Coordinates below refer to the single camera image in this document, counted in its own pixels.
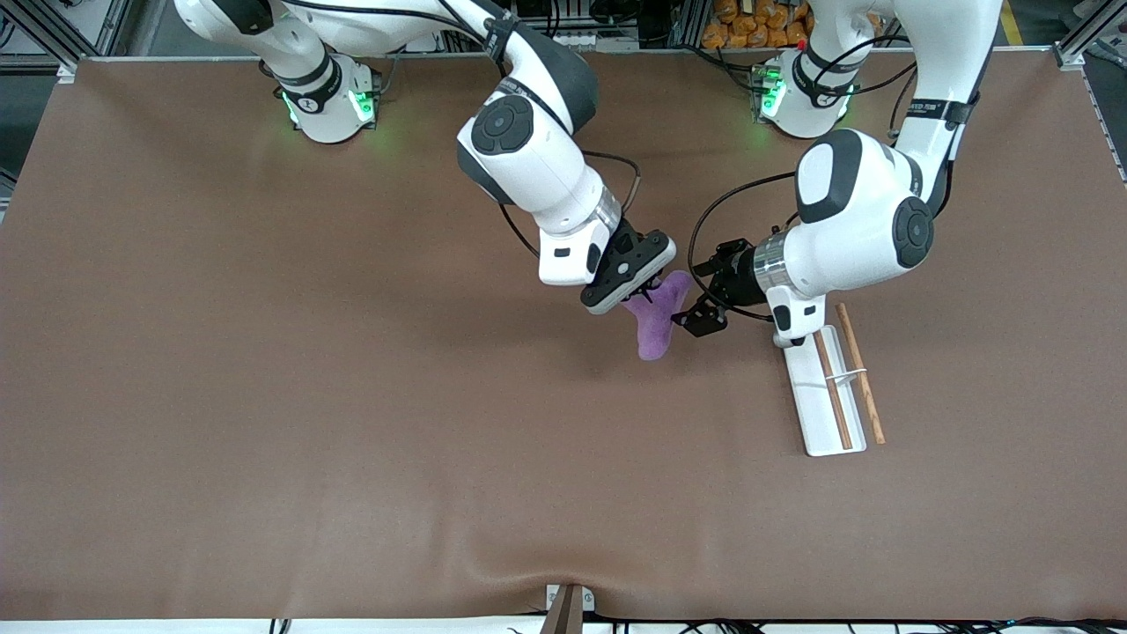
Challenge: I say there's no purple microfibre towel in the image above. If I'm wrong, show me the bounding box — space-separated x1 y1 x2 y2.
621 270 696 362

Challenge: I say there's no aluminium frame profile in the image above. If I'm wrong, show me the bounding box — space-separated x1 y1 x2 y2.
0 0 133 71
1052 0 1127 71

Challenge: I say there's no brown table cover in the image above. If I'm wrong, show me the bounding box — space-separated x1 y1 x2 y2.
0 48 1127 622

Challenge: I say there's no white towel rack base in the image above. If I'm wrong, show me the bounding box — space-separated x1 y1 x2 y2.
783 326 868 458

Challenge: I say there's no wooden rack rod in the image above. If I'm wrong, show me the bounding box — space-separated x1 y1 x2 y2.
836 303 887 445
814 328 854 451

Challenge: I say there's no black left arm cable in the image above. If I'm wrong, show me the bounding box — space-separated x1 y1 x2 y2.
689 171 799 323

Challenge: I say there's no orange packets pile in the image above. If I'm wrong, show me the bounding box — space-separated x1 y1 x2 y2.
702 0 815 50

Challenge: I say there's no white terminal block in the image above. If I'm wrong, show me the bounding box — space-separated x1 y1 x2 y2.
550 31 644 52

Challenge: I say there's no metal table clamp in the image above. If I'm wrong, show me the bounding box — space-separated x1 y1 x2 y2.
539 583 596 634

